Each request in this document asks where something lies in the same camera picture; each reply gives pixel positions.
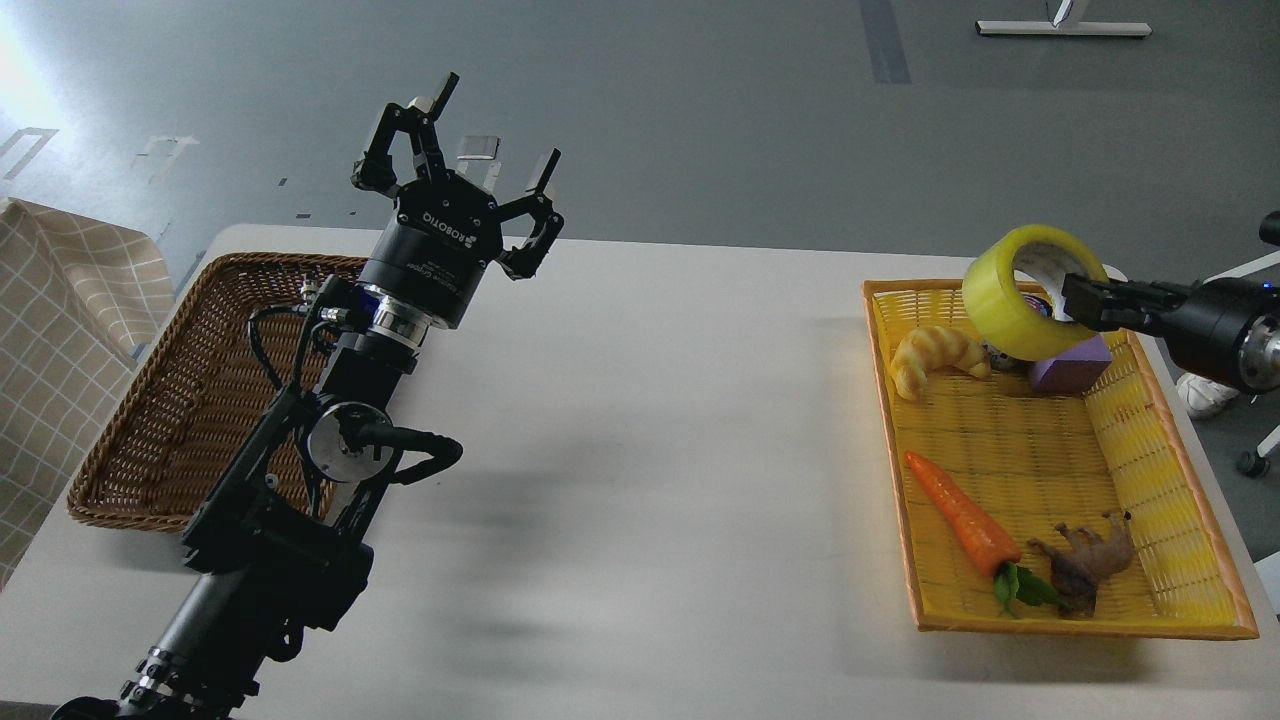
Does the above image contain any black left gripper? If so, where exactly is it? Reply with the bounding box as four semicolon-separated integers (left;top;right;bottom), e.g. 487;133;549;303
351;72;564;329

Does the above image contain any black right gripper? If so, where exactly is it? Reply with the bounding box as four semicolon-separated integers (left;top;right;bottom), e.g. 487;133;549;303
1062;273;1279;393

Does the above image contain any yellow tape roll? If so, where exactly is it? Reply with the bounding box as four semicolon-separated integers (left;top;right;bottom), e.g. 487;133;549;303
963;224;1108;363

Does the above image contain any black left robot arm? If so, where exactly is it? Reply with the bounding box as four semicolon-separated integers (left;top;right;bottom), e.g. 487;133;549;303
52;73;564;719

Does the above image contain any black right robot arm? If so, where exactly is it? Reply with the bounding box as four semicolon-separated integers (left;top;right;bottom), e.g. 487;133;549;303
1062;266;1279;407

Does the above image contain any purple block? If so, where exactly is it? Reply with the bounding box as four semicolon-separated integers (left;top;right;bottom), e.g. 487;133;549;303
1027;334;1114;395

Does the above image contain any small jar blue lid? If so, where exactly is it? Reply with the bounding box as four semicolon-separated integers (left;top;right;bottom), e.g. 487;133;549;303
980;293;1053;372

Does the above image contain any white shoe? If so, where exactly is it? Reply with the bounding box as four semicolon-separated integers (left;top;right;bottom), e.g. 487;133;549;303
1175;373;1242;420

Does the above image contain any yellow plastic basket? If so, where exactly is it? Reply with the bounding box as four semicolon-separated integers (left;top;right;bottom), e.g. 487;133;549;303
861;279;1260;641

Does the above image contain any toy croissant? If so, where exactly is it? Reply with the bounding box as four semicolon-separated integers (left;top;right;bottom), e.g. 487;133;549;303
890;325;993;401

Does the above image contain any brown toy animal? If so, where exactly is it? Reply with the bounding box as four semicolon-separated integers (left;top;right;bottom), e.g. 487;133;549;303
1027;511;1137;620

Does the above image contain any toy carrot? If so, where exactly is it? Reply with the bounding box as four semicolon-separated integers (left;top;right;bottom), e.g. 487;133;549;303
902;451;1065;618

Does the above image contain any brown wicker basket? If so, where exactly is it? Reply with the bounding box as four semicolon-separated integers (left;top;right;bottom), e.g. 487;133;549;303
67;252;364;533

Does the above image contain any white stand base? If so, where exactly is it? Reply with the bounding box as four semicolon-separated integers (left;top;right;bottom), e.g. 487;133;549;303
974;1;1153;38

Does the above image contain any beige checkered cloth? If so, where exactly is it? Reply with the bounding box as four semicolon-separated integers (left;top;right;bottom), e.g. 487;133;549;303
1;197;175;582

